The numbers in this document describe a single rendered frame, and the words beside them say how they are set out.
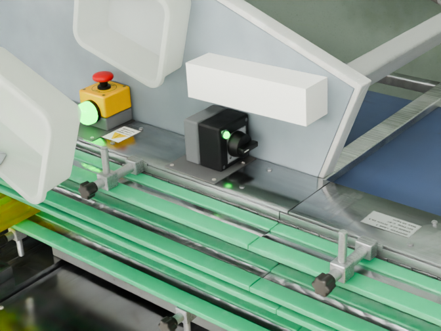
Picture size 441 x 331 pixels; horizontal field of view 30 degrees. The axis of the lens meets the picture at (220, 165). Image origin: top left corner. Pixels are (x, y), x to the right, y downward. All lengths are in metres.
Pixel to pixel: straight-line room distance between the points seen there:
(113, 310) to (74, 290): 0.11
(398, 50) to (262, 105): 0.30
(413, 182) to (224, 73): 0.36
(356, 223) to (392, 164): 0.25
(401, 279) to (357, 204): 0.18
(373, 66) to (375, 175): 0.18
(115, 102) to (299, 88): 0.44
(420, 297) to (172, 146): 0.57
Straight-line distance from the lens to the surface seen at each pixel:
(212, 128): 1.36
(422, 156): 1.49
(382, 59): 1.44
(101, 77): 1.56
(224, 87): 1.34
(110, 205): 1.50
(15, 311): 1.66
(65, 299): 1.67
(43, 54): 1.77
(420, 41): 1.55
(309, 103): 1.26
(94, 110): 1.56
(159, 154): 1.46
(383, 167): 1.45
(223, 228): 1.26
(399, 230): 1.23
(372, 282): 1.14
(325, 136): 1.33
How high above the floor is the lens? 1.77
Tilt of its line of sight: 43 degrees down
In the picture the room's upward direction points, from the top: 120 degrees counter-clockwise
